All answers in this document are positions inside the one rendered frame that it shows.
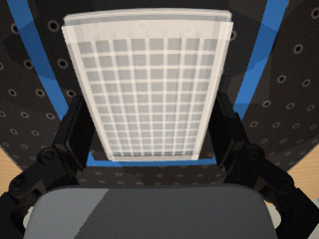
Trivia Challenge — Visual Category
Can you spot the blue tape outline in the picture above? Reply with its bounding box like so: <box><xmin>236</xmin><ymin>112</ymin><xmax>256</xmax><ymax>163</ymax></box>
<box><xmin>7</xmin><ymin>0</ymin><xmax>288</xmax><ymax>166</ymax></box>

